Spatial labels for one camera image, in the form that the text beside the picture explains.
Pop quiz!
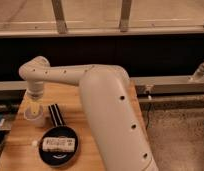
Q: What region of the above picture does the black frying pan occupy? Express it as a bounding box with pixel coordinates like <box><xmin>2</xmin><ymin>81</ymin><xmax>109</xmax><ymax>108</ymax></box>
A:
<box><xmin>39</xmin><ymin>104</ymin><xmax>79</xmax><ymax>167</ymax></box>

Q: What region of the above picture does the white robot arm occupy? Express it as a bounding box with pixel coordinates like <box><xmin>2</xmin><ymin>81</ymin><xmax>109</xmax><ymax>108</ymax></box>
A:
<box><xmin>19</xmin><ymin>56</ymin><xmax>159</xmax><ymax>171</ymax></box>

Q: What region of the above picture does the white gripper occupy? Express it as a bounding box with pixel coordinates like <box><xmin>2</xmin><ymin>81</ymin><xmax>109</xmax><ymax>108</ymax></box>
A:
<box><xmin>27</xmin><ymin>84</ymin><xmax>44</xmax><ymax>116</ymax></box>

